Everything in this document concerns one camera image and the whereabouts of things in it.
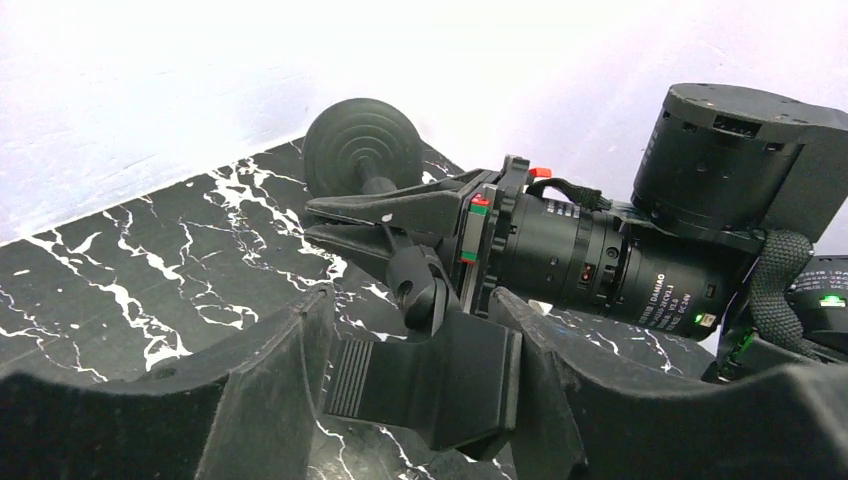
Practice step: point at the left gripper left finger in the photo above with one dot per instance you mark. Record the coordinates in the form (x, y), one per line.
(244, 408)

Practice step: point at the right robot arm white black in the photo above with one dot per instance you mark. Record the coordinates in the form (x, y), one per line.
(734, 188)

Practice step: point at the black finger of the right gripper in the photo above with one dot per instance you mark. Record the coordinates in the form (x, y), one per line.
(434, 208)
(371, 247)

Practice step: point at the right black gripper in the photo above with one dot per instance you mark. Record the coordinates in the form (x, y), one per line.
(543, 239)

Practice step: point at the black rod with round base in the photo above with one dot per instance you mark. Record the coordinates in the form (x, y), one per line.
(454, 379)

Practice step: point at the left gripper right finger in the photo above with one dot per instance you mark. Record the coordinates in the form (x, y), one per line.
(586, 413)

